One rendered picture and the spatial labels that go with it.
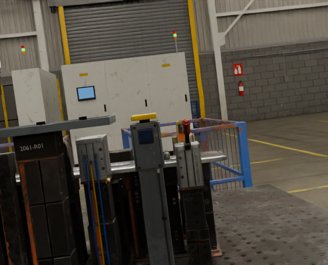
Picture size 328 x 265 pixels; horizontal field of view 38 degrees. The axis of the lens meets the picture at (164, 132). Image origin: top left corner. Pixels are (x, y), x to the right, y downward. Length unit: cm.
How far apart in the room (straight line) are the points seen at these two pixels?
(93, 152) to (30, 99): 809
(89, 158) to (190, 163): 27
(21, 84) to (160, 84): 263
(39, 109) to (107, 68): 150
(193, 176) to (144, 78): 814
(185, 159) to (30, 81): 817
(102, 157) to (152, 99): 813
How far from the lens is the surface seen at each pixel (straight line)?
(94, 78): 934
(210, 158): 142
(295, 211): 193
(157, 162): 114
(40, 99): 934
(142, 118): 113
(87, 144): 130
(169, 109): 946
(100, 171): 131
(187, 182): 131
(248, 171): 347
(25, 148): 117
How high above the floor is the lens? 120
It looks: 4 degrees down
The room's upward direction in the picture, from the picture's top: 7 degrees counter-clockwise
